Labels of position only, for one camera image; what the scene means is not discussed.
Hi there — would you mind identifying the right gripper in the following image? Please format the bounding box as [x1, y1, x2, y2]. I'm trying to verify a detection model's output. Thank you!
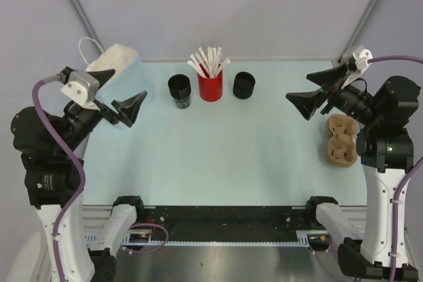
[286, 62, 383, 126]

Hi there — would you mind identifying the black coffee cup stack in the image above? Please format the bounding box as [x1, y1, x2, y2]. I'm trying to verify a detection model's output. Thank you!
[168, 74, 191, 109]

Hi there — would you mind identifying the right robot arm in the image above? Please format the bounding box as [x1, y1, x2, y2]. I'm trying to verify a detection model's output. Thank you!
[286, 65, 422, 281]

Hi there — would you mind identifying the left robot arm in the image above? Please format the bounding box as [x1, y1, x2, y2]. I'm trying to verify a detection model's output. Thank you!
[11, 68, 147, 281]

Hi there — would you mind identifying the light blue paper bag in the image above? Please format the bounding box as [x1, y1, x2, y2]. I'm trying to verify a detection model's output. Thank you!
[79, 37, 154, 106]

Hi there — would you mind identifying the brown cardboard cup carrier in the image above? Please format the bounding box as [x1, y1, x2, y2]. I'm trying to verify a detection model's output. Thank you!
[326, 114, 359, 168]

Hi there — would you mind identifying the red straw holder cup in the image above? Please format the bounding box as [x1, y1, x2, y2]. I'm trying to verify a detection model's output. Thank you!
[197, 71, 223, 102]

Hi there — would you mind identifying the white wrapped straws bundle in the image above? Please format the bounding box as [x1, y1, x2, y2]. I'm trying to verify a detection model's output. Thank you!
[186, 46, 231, 79]

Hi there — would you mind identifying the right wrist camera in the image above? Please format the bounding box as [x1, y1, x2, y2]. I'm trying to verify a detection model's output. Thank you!
[341, 44, 373, 89]

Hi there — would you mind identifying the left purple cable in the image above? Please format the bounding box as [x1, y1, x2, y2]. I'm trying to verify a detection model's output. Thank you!
[34, 75, 87, 282]

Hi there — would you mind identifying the purple cable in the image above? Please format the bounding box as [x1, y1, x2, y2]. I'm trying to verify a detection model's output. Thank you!
[368, 54, 423, 282]
[34, 75, 87, 282]

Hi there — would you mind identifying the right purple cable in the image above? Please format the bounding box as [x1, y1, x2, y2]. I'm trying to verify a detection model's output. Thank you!
[368, 54, 423, 282]

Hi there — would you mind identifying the grey slotted cable duct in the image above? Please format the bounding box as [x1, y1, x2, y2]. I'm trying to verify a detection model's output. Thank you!
[84, 230, 331, 248]

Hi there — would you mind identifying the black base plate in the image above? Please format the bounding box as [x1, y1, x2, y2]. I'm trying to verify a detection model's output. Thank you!
[142, 205, 318, 242]

